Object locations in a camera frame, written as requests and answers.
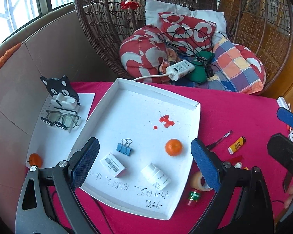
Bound red white square pillow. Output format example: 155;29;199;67
159;12;216;53

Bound blue binder clip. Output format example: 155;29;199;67
116;138;133;156

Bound orange cloth on sill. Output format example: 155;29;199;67
0;43;21;69

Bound small tangerine on paper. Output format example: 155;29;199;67
27;153;43;168

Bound black frame eyeglasses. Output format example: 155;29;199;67
41;110;81;130

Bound pink tablecloth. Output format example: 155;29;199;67
74;82;287;233

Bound black cat phone stand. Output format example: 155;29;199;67
40;75;80;114

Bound person right hand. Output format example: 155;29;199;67
284;185;293;209

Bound red white round cushion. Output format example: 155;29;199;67
119;24;175;84

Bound black cable tangle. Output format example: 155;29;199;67
157;24;227;79

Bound small white medicine box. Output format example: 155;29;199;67
100;153;126;177

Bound white paper sheet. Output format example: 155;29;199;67
27;93;95;168

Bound green cloth bag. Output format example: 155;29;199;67
186;50;215;84

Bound yellow lighter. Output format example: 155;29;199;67
228;136;246;155

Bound white device box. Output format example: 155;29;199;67
276;96;291;111

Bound plaid checkered cushion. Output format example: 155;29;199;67
172;37;266;94

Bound masking tape roll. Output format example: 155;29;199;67
190;171;212;192

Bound white pill bottle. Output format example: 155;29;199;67
141;163;171;191

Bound orange tangerine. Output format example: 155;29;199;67
165;139;183;156

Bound white square wireless pad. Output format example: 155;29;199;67
289;130;293;142

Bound white cardboard tray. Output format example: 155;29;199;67
72;79;201;220

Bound clear liquid medicine bottle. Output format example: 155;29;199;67
234;162;249;170

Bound white power strip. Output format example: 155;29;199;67
133;60;195;81

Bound black gel pen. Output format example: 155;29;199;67
206;130;233;150

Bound wicker egg chair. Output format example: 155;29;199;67
72;0;293;96

